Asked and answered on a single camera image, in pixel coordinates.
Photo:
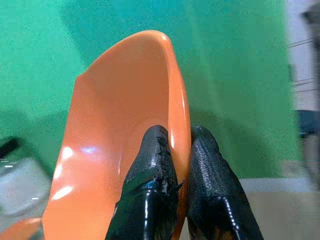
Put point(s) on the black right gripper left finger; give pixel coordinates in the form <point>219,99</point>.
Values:
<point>147,200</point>

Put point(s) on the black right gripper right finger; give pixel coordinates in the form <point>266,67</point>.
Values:
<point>215,190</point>

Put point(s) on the orange plastic bowl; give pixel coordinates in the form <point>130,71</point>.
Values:
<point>112,125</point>

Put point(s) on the green tablecloth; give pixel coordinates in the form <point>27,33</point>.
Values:
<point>225,87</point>

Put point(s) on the clear glass container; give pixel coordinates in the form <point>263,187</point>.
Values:
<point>17,185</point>

